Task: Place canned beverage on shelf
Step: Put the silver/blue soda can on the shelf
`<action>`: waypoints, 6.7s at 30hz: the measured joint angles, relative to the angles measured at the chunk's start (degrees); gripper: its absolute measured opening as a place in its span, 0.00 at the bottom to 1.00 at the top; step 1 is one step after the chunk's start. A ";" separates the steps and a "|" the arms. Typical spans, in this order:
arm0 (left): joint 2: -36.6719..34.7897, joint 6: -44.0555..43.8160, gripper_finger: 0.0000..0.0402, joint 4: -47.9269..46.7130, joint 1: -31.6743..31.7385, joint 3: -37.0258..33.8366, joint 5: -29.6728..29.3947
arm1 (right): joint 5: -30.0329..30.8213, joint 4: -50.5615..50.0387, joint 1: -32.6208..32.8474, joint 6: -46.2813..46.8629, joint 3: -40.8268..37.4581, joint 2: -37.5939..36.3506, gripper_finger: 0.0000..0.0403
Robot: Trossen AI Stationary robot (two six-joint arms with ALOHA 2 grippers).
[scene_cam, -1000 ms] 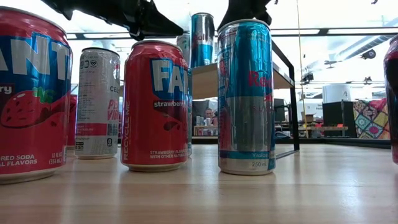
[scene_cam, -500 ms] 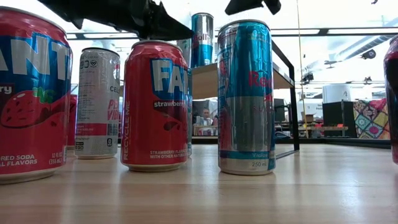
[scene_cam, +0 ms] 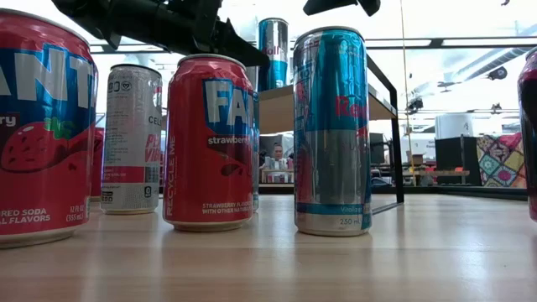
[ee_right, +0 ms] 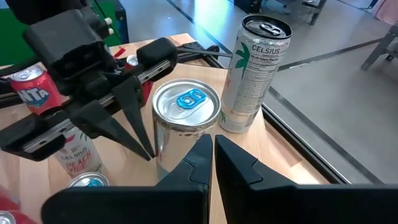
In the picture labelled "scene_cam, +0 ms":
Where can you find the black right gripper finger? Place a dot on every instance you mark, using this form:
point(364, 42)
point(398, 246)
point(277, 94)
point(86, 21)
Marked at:
point(327, 6)

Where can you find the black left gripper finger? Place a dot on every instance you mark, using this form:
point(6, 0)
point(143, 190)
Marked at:
point(230, 46)

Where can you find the blue silver Red Bull can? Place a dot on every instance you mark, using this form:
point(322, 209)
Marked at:
point(331, 147)
point(272, 54)
point(256, 159)

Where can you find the red cola can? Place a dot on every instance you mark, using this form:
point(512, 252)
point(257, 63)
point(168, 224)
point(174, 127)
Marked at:
point(96, 168)
point(529, 126)

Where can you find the red strawberry Fanta can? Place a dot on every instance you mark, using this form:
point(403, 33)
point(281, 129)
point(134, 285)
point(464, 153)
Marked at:
point(42, 168)
point(201, 168)

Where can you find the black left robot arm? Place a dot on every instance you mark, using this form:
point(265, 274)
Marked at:
point(105, 17)

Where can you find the black ceiling-mounted device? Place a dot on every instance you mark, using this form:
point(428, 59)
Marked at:
point(497, 73)
point(415, 105)

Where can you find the seated person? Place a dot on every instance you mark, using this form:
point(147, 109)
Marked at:
point(277, 151)

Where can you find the black monitor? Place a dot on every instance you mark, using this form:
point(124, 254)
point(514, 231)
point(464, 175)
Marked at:
point(376, 149)

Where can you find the white box appliance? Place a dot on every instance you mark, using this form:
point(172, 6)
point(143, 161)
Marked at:
point(455, 126)

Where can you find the black cabinet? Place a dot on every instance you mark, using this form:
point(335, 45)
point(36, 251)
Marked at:
point(455, 157)

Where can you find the wooden workbench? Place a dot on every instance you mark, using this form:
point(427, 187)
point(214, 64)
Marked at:
point(436, 173)

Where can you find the colourful patchwork panel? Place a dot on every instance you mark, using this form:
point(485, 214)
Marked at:
point(501, 161)

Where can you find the black ceiling rail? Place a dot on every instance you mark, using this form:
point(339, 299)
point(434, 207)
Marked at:
point(436, 42)

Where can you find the wooden shelf black metal frame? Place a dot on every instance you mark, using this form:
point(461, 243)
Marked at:
point(274, 111)

